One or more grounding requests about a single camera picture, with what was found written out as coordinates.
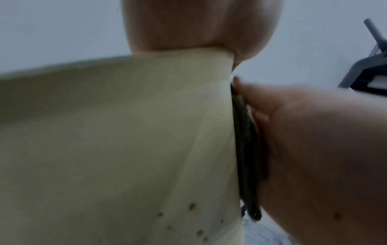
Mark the person's left hand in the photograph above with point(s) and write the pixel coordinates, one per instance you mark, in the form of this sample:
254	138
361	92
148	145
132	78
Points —
317	155

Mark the person's right hand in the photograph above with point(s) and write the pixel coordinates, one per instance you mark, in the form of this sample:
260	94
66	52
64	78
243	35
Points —
199	24

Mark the dark grey scouring pad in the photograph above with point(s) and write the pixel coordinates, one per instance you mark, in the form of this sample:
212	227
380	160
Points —
249	153

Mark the cream stained cloth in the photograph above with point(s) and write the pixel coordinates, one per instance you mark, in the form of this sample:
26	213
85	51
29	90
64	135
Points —
121	143

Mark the white crumpled cloth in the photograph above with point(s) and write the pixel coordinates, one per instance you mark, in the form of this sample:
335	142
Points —
263	233

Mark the grey metal frame stand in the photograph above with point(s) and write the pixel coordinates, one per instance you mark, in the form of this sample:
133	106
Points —
367	71

